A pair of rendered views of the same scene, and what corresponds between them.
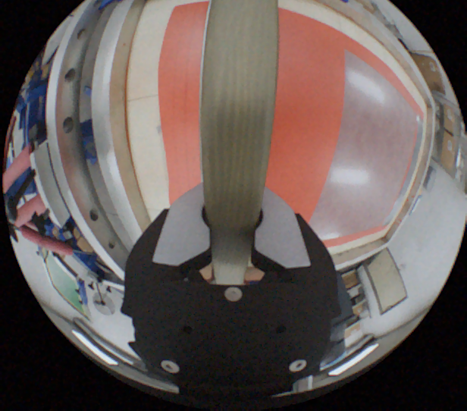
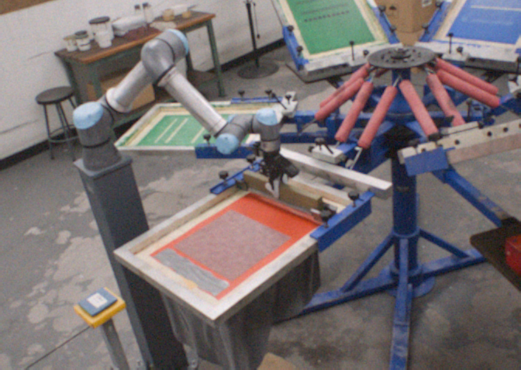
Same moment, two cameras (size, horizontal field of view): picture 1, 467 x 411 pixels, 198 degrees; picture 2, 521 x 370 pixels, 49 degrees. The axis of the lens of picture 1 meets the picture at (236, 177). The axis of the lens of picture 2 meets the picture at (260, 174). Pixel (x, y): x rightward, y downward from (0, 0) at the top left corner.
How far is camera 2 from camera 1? 216 cm
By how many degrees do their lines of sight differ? 44
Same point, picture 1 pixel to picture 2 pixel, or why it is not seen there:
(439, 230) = not seen: outside the picture
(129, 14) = (344, 200)
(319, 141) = (270, 221)
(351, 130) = (265, 229)
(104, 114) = (319, 187)
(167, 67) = not seen: hidden behind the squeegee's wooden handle
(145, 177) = not seen: hidden behind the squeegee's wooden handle
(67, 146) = (323, 172)
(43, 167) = (329, 158)
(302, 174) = (263, 216)
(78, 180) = (314, 170)
